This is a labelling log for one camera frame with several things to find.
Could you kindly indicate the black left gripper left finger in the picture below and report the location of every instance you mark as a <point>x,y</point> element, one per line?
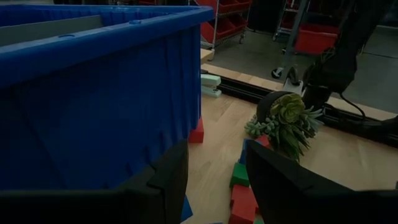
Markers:
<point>140,205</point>

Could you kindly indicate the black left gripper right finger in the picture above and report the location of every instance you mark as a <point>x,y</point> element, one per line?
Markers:
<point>311,202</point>

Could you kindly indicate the potted succulent plant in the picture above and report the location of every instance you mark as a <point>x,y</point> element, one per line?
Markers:
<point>286,118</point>

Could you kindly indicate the large blue plastic bin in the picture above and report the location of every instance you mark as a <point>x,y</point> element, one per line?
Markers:
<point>93,109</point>

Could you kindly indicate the short grey slotted divider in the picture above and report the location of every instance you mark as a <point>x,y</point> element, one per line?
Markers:
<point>46,29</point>

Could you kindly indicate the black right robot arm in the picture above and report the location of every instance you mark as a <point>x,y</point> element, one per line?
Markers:
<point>342,46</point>

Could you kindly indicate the green block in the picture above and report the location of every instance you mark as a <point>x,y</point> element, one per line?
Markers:
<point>239,175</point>

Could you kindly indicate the red wedge block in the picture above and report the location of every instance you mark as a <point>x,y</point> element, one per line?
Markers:
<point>264,140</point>

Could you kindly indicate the small mint green box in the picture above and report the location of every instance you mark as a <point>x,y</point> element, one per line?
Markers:
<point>211,84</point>

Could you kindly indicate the red storage bin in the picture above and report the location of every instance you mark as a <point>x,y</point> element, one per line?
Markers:
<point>224,29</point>
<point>236,4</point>
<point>315,39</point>

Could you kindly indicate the white metal bracket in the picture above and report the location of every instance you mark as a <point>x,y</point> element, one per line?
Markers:
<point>293,84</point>

